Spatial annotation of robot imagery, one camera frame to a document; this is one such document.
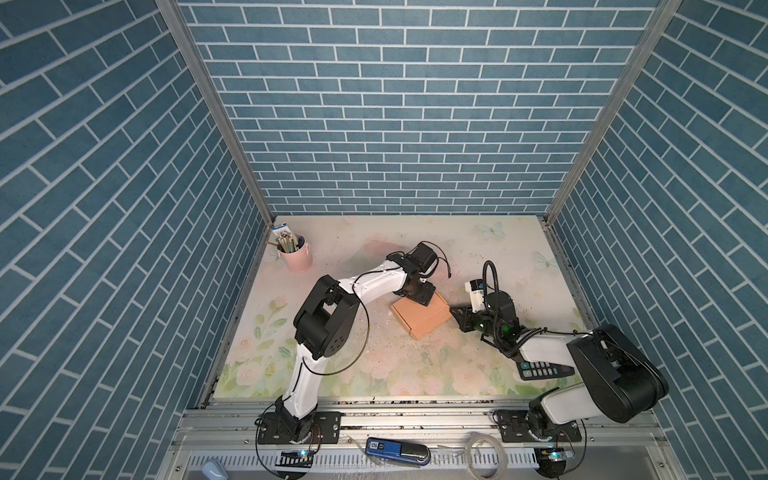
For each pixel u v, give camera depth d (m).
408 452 0.67
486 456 0.71
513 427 0.74
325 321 0.53
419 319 0.88
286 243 0.91
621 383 0.44
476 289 0.82
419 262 0.76
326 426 0.74
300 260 1.02
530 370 0.82
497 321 0.71
